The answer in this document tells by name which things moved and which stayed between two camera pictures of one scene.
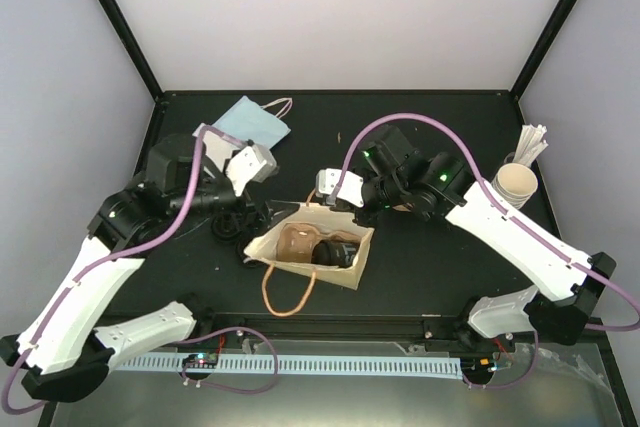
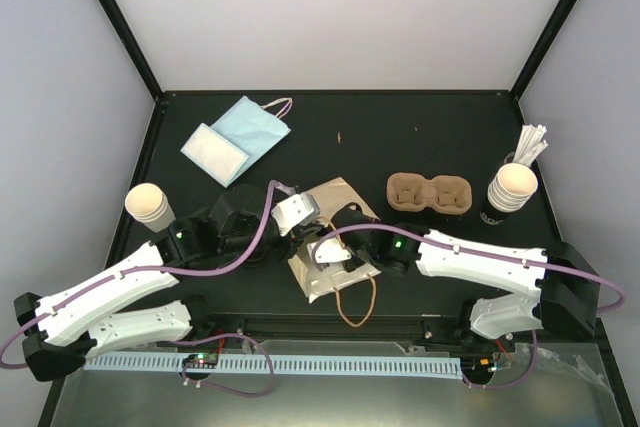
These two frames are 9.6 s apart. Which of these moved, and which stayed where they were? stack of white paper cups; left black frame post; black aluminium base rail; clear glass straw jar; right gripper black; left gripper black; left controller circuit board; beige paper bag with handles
Moved: left gripper black; right gripper black; beige paper bag with handles
Stayed: left controller circuit board; black aluminium base rail; clear glass straw jar; stack of white paper cups; left black frame post
